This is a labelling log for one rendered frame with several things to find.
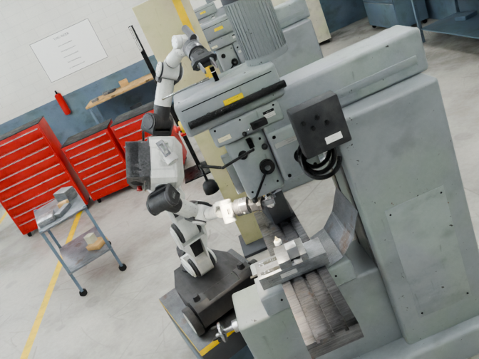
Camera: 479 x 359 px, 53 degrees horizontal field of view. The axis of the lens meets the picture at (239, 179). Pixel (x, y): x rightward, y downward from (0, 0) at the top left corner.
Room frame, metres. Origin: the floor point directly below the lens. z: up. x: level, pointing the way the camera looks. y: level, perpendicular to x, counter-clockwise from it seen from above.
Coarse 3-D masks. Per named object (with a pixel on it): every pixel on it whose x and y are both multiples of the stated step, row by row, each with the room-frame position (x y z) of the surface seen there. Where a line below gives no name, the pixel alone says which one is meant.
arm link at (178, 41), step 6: (186, 30) 2.33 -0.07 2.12; (174, 36) 2.34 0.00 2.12; (180, 36) 2.34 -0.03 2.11; (186, 36) 2.34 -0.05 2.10; (192, 36) 2.30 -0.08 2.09; (174, 42) 2.35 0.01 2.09; (180, 42) 2.32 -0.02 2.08; (186, 42) 2.30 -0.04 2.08; (174, 48) 2.35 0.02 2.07; (180, 48) 2.35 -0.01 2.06
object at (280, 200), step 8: (272, 192) 2.48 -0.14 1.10; (280, 192) 2.47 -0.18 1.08; (280, 200) 2.47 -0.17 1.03; (264, 208) 2.54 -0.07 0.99; (272, 208) 2.46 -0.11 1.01; (280, 208) 2.46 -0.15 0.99; (288, 208) 2.47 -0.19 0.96; (272, 216) 2.46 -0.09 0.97; (280, 216) 2.46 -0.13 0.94; (288, 216) 2.47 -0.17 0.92
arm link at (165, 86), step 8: (160, 64) 2.51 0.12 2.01; (160, 72) 2.50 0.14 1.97; (160, 80) 2.54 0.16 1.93; (168, 80) 2.53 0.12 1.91; (176, 80) 2.56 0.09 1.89; (160, 88) 2.53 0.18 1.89; (168, 88) 2.53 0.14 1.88; (160, 96) 2.53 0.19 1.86; (160, 104) 2.52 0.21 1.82; (168, 104) 2.53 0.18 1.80
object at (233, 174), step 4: (220, 156) 2.15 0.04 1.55; (224, 156) 2.13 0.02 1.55; (228, 156) 2.12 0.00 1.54; (224, 160) 2.12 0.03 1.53; (228, 160) 2.12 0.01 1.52; (232, 164) 2.12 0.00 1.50; (228, 168) 2.12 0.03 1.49; (232, 168) 2.12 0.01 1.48; (228, 172) 2.14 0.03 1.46; (232, 172) 2.12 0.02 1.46; (236, 172) 2.12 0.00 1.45; (232, 176) 2.12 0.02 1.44; (236, 176) 2.12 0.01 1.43; (232, 180) 2.12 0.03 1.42; (236, 180) 2.12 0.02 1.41; (236, 184) 2.12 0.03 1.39; (240, 184) 2.12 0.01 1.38; (236, 188) 2.12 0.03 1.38; (240, 188) 2.12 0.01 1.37; (240, 192) 2.12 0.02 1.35
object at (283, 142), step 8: (280, 128) 2.02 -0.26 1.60; (288, 128) 2.01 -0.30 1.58; (272, 136) 2.01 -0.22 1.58; (280, 136) 2.01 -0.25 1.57; (288, 136) 2.01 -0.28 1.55; (272, 144) 2.02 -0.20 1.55; (280, 144) 2.01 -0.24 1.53; (288, 144) 2.01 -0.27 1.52; (296, 144) 2.01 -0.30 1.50; (272, 152) 2.05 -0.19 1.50; (280, 152) 2.01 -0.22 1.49; (288, 152) 2.01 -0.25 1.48; (296, 152) 2.01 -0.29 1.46; (280, 160) 2.02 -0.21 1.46; (288, 160) 2.01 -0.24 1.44; (296, 160) 2.01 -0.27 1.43; (312, 160) 2.01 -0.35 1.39; (280, 168) 2.02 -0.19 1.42; (288, 168) 2.01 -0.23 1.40; (296, 168) 2.01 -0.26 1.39; (288, 176) 2.01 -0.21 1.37; (296, 176) 2.02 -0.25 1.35
